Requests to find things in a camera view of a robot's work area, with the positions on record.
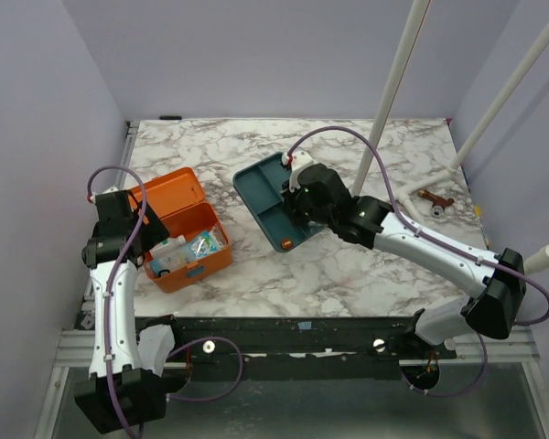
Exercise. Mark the orange medicine kit box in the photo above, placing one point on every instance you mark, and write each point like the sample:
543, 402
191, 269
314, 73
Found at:
179, 200

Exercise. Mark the white plastic bottle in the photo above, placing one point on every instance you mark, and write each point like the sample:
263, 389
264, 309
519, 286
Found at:
168, 247

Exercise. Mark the teal divided tray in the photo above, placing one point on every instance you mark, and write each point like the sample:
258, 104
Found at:
259, 186

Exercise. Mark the white PVC pipe frame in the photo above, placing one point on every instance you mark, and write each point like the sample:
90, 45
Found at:
498, 142

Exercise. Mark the white-blue dressing pouch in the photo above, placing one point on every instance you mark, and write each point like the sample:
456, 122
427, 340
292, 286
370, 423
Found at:
172, 263

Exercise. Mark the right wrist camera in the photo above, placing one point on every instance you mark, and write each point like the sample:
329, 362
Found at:
296, 163

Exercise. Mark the small round orange tin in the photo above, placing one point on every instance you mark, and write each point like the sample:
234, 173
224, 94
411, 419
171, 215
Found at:
285, 244

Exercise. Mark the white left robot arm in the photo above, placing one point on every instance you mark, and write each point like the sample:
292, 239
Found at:
121, 392

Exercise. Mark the clear gauze pad packet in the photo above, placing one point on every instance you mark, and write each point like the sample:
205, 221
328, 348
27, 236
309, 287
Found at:
218, 235

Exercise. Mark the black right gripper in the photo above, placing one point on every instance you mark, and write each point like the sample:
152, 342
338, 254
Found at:
291, 201

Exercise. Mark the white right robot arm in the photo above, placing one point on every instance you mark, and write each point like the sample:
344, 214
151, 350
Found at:
493, 284

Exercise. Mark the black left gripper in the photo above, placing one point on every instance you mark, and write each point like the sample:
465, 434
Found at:
155, 231

